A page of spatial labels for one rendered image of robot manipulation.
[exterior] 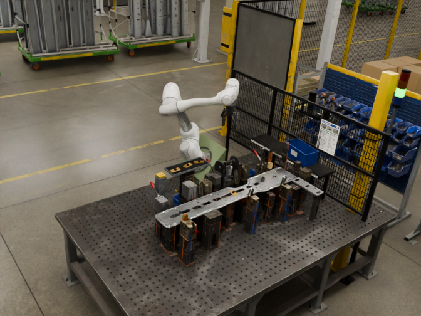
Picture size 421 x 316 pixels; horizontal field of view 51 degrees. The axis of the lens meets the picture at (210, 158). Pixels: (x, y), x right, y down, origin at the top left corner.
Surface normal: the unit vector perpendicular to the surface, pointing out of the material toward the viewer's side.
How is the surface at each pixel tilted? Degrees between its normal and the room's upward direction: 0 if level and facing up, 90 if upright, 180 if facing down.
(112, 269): 0
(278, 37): 89
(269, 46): 90
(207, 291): 0
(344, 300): 0
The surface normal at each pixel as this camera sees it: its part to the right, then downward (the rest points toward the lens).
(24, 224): 0.07, -0.88
